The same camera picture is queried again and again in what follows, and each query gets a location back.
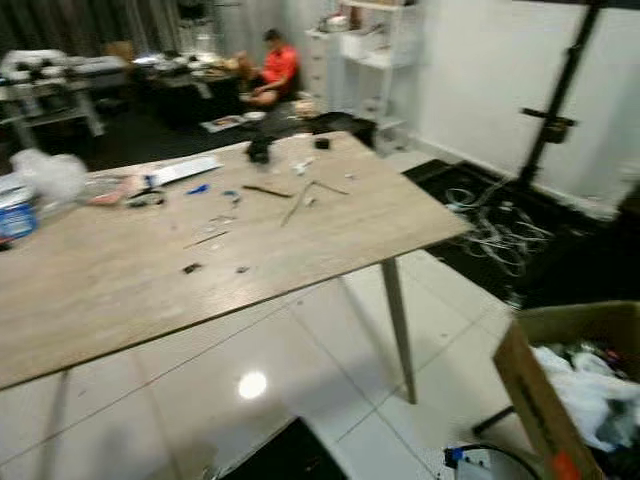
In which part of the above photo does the pink wrapper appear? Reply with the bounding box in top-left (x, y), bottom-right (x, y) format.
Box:
top-left (87, 174), bottom-right (147, 207)

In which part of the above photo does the white cable tangle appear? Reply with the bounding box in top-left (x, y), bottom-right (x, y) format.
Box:
top-left (444, 184), bottom-right (558, 279)

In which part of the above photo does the papers and plate pile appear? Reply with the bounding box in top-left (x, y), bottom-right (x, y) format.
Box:
top-left (201, 110), bottom-right (268, 134)

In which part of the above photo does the brown wooden stick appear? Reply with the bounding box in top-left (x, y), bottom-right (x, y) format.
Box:
top-left (280, 181), bottom-right (317, 228)
top-left (242, 183), bottom-right (294, 200)
top-left (314, 179), bottom-right (352, 197)

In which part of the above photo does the person in orange shirt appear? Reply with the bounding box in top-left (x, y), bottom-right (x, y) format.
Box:
top-left (239, 29), bottom-right (302, 107)

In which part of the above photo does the thin pale stick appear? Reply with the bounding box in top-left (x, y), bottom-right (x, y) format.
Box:
top-left (183, 229), bottom-right (230, 250)

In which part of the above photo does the clear plastic bag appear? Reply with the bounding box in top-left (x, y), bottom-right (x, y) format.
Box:
top-left (18, 148), bottom-right (90, 208)

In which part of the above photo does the black tripod stand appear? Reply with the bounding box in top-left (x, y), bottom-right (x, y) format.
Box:
top-left (518, 4), bottom-right (603, 188)

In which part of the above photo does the small black floor mat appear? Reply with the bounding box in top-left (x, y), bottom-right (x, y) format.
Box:
top-left (218, 417), bottom-right (353, 480)

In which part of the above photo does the large black floor mat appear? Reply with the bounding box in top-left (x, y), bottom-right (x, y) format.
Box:
top-left (400, 158), bottom-right (640, 311)

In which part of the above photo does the black cloth lump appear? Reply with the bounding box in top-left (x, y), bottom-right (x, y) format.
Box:
top-left (244, 134), bottom-right (277, 167)

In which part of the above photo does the blue and white can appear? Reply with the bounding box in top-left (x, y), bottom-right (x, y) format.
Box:
top-left (0, 184), bottom-right (40, 245)

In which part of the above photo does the white crumpled trash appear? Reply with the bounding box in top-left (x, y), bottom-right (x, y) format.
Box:
top-left (533, 344), bottom-right (640, 453)

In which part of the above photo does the brown cardboard box bin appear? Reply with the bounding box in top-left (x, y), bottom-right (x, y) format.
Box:
top-left (492, 301), bottom-right (640, 480)

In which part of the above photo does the white shelf unit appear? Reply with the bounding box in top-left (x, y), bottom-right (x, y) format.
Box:
top-left (304, 0), bottom-right (425, 133)

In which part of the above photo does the dark striped curtain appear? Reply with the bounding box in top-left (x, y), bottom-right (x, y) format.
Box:
top-left (0, 0), bottom-right (321, 61)

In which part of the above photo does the black bag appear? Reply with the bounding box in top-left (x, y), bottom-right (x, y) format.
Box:
top-left (299, 110), bottom-right (378, 138)

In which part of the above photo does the dark cluttered table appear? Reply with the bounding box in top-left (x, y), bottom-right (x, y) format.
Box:
top-left (138, 52), bottom-right (248, 128)

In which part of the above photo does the grey cluttered table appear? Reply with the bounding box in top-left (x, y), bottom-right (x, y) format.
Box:
top-left (0, 49), bottom-right (133, 143)

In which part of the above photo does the light wooden table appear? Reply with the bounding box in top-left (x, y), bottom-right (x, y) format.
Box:
top-left (0, 130), bottom-right (472, 406)

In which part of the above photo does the white flat strip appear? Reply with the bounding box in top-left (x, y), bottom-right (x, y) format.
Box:
top-left (144, 154), bottom-right (224, 190)

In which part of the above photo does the white blue device with cable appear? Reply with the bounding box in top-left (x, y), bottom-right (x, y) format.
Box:
top-left (444, 442), bottom-right (543, 480)

